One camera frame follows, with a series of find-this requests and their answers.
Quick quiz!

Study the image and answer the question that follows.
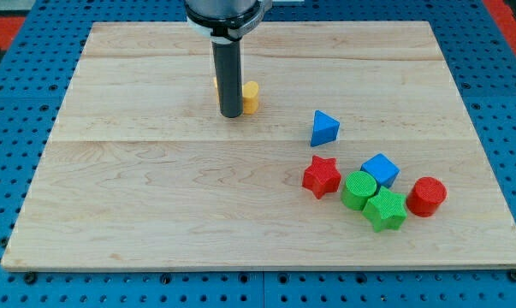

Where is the green star block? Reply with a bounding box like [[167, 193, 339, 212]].
[[362, 187, 407, 233]]

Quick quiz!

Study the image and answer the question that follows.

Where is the blue triangle block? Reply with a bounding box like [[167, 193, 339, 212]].
[[310, 110, 340, 147]]

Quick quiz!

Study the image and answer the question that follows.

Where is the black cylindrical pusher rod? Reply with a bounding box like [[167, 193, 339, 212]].
[[212, 41, 243, 118]]

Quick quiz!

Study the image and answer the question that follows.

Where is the blue cube block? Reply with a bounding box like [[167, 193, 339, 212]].
[[360, 153, 400, 188]]

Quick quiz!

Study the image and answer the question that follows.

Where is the grey robot arm flange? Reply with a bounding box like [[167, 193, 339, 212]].
[[184, 0, 272, 44]]

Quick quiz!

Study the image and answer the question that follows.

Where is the yellow heart block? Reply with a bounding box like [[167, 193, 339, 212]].
[[212, 77, 260, 116]]

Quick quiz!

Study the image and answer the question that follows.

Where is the red cylinder block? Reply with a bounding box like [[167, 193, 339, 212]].
[[406, 176, 448, 217]]

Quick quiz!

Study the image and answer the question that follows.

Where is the light wooden board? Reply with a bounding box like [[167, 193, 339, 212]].
[[1, 21, 516, 273]]

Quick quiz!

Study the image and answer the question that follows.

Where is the red star block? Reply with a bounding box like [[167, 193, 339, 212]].
[[301, 155, 341, 199]]

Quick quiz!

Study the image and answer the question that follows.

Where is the green cylinder block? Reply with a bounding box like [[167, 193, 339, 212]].
[[341, 171, 377, 210]]

